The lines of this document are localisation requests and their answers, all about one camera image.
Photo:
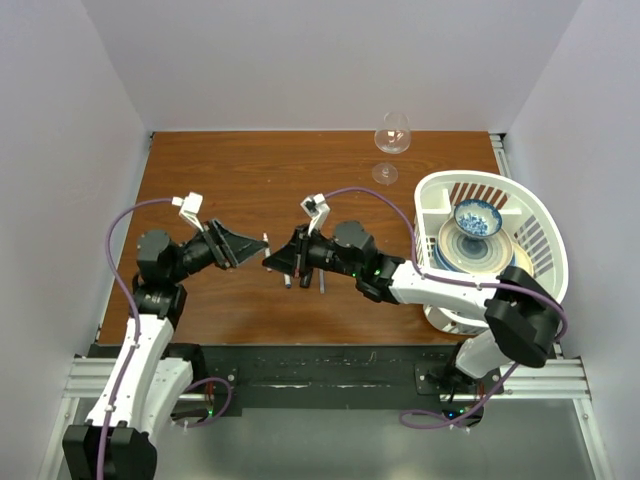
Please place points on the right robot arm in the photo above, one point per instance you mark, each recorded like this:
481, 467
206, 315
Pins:
522, 319

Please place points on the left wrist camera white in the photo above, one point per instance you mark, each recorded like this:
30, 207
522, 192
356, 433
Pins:
189, 207

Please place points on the blue rimmed plate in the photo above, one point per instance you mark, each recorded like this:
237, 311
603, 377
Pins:
474, 257

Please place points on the cream plate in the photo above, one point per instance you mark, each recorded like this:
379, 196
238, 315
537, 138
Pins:
522, 259

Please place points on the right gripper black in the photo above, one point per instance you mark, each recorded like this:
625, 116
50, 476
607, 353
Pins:
294, 257

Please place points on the clear wine glass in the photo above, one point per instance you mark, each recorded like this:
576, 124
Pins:
392, 137

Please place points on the purple pen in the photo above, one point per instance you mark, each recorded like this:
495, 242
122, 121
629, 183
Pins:
322, 287

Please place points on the white pen red tip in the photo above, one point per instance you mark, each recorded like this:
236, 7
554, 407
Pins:
267, 250

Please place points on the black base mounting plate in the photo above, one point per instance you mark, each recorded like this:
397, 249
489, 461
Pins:
330, 377

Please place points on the blue white patterned bowl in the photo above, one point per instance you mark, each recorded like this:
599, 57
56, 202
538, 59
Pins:
477, 218

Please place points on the green highlighter pen black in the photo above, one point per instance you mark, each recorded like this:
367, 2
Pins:
306, 279

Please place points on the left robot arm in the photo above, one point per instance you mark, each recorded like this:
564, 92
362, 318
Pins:
118, 438

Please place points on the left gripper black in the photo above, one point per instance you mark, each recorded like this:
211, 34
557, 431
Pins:
227, 248

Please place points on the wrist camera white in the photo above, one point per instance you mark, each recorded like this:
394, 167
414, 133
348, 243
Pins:
317, 209
189, 207

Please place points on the grey striped plate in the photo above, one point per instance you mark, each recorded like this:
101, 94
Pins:
449, 236

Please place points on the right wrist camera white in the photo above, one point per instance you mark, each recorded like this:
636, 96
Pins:
317, 209

